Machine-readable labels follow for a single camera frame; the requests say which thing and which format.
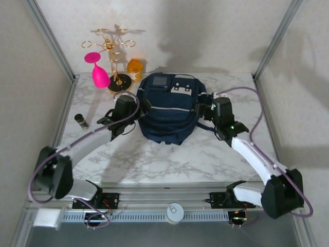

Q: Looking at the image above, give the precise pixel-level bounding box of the navy blue school backpack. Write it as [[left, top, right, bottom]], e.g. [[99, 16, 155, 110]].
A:
[[135, 73, 214, 146]]

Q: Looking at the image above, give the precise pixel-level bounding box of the orange lidded mango cup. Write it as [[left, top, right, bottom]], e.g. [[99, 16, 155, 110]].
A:
[[126, 58, 144, 82]]

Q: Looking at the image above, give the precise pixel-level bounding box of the pink wine glass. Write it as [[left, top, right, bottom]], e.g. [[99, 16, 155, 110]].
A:
[[84, 51, 111, 89]]

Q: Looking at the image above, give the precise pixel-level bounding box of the small black bottle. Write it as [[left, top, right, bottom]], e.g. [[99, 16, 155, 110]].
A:
[[74, 114, 90, 131]]

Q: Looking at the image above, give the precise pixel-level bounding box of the silver tin can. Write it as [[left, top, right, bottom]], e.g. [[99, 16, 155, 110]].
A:
[[165, 203, 185, 225]]

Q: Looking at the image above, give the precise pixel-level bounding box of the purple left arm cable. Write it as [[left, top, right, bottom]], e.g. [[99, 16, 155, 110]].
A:
[[27, 92, 141, 230]]

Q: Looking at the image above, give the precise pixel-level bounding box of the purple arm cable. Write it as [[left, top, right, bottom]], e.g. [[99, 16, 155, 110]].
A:
[[218, 86, 314, 228], [27, 92, 141, 230]]

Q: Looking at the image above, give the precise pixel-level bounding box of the gold wire glass rack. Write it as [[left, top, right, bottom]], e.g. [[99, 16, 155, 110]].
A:
[[81, 27, 136, 95]]

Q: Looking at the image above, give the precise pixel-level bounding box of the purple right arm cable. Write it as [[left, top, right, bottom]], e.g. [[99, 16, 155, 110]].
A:
[[218, 86, 314, 228]]

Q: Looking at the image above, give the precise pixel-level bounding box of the aluminium side rail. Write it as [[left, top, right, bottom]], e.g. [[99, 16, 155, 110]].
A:
[[254, 77, 282, 165], [38, 77, 79, 186]]

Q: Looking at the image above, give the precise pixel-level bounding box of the aluminium front rail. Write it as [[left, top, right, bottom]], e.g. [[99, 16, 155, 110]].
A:
[[23, 184, 304, 211]]

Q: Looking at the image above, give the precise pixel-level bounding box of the aluminium frame post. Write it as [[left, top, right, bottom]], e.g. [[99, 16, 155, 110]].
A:
[[253, 0, 304, 80], [22, 0, 79, 82]]

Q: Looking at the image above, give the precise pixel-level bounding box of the grey slotted cable duct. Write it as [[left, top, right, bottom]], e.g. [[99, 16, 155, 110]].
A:
[[61, 211, 229, 223]]

